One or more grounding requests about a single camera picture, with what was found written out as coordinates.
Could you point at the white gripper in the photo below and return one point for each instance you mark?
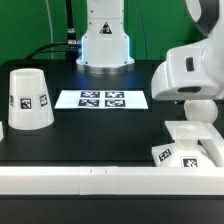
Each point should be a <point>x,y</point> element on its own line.
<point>189,72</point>

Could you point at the white lamp base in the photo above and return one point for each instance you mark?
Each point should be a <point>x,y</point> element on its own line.
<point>185,151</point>

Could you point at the white lamp bulb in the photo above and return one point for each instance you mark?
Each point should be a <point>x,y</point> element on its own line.
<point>205,111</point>

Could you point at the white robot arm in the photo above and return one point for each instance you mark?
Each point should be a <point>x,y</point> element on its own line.
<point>105,46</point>

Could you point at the white lamp shade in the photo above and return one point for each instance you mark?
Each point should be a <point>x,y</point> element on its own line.
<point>29,102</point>

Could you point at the white right fence bar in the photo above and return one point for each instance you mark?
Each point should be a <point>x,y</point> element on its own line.
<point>214,145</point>

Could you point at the white fence bar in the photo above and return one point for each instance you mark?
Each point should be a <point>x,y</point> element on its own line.
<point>214,145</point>
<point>111,181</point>
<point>1,132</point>

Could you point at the white marker sheet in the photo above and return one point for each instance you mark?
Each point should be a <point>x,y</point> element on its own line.
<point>98,99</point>

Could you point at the white front fence bar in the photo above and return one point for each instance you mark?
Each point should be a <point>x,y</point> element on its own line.
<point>111,181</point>

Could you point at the white left fence bar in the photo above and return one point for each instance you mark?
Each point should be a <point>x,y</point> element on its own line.
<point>1,132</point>

